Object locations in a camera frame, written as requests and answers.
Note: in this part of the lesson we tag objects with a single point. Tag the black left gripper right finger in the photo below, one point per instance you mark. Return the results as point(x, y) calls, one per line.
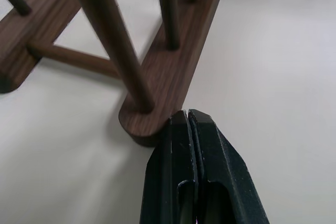
point(225, 182)

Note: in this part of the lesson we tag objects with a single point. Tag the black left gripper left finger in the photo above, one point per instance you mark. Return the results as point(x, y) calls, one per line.
point(168, 171)

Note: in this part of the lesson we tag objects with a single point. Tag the brown wooden dish rack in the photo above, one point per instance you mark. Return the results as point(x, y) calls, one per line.
point(162, 77)

